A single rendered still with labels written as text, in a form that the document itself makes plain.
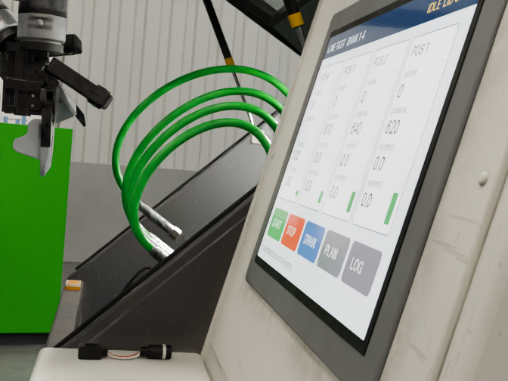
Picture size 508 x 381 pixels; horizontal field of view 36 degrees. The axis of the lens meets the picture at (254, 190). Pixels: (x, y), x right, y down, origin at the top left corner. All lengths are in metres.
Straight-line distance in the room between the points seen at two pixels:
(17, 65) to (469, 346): 0.99
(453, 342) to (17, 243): 4.31
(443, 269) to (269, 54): 7.74
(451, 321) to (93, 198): 7.48
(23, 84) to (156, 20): 6.75
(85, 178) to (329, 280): 7.26
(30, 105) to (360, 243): 0.78
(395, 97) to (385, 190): 0.09
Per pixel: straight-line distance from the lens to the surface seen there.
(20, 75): 1.29
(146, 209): 1.42
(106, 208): 7.90
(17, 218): 4.68
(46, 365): 1.02
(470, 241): 0.46
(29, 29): 1.28
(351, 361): 0.56
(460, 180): 0.50
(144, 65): 7.94
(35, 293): 4.76
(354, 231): 0.63
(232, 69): 1.44
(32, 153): 1.28
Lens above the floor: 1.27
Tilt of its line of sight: 3 degrees down
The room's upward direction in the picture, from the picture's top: 5 degrees clockwise
